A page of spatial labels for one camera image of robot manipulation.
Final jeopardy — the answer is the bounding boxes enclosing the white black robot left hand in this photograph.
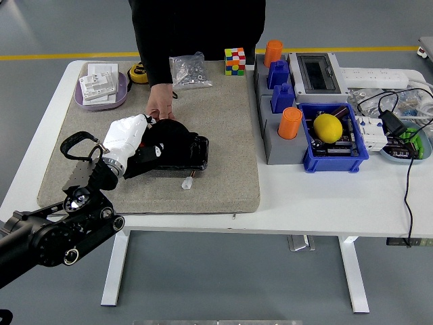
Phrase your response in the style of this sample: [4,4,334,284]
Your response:
[102,113,166,167]

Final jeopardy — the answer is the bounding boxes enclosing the blue plastic bin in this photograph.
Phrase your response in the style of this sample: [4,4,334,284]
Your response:
[296,102,370,174]

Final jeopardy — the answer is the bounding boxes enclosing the grey distribution box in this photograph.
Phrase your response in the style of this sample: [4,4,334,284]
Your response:
[286,51,350,104]

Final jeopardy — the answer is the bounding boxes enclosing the blue block with knob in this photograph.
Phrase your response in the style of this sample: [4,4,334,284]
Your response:
[271,82,296,114]
[267,60,290,91]

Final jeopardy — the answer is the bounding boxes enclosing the orange cylinder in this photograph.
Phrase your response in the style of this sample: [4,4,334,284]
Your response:
[277,106,303,140]
[263,39,283,68]

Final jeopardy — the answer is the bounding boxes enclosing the silver metal bracket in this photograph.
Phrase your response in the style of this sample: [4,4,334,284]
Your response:
[287,234,316,252]

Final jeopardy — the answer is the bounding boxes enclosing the light blue tray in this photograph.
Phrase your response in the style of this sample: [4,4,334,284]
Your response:
[378,120,432,166]

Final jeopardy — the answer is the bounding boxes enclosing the black desk control box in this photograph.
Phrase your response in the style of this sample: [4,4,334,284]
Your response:
[386,238,433,248]

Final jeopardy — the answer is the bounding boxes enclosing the person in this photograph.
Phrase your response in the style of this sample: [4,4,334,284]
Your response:
[128,0,267,88]

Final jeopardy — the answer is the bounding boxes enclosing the black power adapter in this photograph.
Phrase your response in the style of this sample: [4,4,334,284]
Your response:
[378,110,409,137]

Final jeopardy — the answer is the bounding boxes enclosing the white socket module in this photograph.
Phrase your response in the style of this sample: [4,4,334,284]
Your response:
[78,72,118,101]

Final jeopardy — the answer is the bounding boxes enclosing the thin black cable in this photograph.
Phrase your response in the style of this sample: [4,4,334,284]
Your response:
[356,87,433,248]

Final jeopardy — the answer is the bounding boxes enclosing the thick white cable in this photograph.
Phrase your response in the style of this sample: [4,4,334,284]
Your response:
[407,74,433,123]

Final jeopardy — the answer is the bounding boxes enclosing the grey block base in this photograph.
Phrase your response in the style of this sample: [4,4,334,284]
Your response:
[258,94,310,166]
[252,53,298,100]

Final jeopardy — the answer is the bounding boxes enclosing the grey-brown mat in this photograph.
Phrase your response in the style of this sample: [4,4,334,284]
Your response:
[37,60,262,217]

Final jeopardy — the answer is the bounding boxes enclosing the white thin cover plate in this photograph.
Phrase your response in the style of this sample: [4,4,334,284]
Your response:
[82,93,118,106]

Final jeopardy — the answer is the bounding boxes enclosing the green terminal blocks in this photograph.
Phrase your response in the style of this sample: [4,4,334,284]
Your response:
[398,127,427,160]

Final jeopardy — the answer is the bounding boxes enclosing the white power strip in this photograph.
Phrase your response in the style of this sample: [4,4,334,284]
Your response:
[339,67,410,89]

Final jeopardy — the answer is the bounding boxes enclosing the white flat switch plate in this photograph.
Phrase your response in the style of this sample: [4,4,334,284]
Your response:
[87,62,119,85]

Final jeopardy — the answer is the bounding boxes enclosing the person's right hand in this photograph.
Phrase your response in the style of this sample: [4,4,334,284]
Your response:
[145,82,177,121]

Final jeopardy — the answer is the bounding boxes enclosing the dark electronic modules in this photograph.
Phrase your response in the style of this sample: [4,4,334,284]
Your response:
[386,137,419,160]

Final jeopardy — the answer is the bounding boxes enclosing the colourful puzzle cube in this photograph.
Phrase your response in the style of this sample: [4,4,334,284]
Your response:
[224,47,246,76]

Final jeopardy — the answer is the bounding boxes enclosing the white table leg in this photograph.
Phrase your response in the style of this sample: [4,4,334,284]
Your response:
[100,230,131,307]
[338,236,371,314]

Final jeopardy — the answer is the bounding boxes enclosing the clear bag of screws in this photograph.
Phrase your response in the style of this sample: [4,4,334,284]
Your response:
[168,51,214,91]

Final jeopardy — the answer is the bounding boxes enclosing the purple oval tray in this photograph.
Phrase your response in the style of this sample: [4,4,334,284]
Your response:
[73,70,129,112]

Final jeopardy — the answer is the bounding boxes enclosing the white connector with wires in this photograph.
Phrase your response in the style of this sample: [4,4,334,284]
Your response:
[181,171,198,190]

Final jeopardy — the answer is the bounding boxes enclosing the yellow black tape measure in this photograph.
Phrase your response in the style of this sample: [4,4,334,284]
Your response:
[126,62,150,91]

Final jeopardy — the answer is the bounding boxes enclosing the brown cylindrical capacitor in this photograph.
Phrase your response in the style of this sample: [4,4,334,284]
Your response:
[329,105,350,119]

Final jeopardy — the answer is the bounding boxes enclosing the dark circuit board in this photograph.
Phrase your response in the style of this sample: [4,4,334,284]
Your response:
[309,137,359,158]

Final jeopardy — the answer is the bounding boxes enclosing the yellow lemon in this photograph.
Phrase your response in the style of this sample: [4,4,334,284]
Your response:
[313,113,344,143]

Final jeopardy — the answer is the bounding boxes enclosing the clear bag of parts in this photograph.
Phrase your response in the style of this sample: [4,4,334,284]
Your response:
[347,86,433,119]

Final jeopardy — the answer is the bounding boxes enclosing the white circuit breaker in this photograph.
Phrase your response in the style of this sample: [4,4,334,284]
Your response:
[354,114,389,152]

